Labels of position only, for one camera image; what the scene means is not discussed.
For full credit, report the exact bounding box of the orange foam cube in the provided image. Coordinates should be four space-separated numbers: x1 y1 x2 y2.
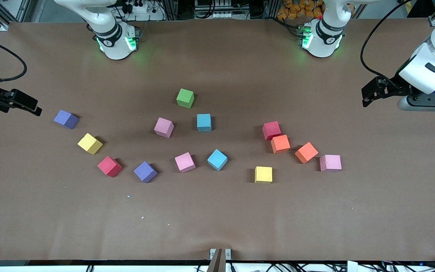
271 134 291 154
295 142 319 164

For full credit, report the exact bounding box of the red foam cube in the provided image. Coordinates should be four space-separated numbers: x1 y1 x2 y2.
262 121 282 141
97 156 123 178

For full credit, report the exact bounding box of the pink foam cube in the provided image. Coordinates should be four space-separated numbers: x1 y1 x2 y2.
154 117 175 139
174 152 196 173
319 155 342 173

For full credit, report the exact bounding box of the green foam cube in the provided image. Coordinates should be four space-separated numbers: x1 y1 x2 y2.
176 88 195 109

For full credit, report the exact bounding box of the purple foam cube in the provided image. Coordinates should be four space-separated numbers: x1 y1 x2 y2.
133 161 158 184
53 110 79 130

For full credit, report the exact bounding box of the yellow foam cube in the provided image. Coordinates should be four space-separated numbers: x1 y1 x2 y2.
77 133 103 155
255 166 273 184

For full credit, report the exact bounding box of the orange snack bag pile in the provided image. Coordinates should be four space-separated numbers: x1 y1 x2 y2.
277 0 325 20

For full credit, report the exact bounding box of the white power strip with plugs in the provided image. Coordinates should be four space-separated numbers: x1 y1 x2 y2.
125 1 154 14

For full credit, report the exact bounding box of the blue foam cube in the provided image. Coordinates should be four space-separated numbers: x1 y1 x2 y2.
207 149 228 172
197 114 212 132

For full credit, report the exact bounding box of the long white socket strip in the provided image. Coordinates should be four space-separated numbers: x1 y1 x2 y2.
202 11 237 19

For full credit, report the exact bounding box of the brown paper table cover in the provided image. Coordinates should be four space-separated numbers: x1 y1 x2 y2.
0 18 435 262

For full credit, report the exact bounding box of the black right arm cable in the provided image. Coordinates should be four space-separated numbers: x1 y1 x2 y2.
0 31 28 83

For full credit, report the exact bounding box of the metal bracket with wooden post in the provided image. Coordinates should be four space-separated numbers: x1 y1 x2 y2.
209 248 232 272

